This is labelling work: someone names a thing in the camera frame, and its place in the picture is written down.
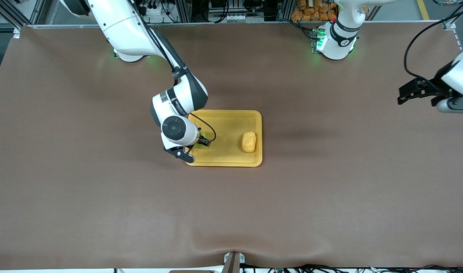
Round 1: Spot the yellow-brown potato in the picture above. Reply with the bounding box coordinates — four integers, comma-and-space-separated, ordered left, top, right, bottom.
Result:
241, 131, 257, 153

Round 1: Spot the yellow plastic tray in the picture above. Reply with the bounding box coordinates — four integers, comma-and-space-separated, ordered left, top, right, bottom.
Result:
185, 110, 263, 167

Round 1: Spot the orange snack packet pile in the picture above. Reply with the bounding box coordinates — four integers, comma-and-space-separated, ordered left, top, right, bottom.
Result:
291, 0, 339, 22

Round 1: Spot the white power strip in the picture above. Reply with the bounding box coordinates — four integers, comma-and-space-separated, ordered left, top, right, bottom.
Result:
139, 6, 167, 23

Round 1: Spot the brown table cover mat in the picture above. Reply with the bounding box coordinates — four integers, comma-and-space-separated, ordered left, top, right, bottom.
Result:
0, 21, 463, 270

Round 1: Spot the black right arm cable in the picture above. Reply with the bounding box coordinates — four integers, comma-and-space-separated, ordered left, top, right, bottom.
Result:
127, 0, 217, 144

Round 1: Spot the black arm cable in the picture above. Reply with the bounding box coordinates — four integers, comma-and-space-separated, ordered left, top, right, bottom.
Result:
403, 6, 463, 80
127, 0, 217, 144

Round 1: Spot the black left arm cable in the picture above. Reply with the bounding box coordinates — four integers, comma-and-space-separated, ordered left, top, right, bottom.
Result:
403, 6, 463, 80

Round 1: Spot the aluminium side frame rail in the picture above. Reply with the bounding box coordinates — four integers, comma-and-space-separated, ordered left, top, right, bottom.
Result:
442, 0, 463, 52

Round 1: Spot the aluminium table edge rail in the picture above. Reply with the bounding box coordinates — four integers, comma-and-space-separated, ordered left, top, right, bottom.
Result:
13, 20, 450, 30

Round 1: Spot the metal table clamp bracket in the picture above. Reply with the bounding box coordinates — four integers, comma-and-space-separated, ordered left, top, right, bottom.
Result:
223, 251, 246, 273

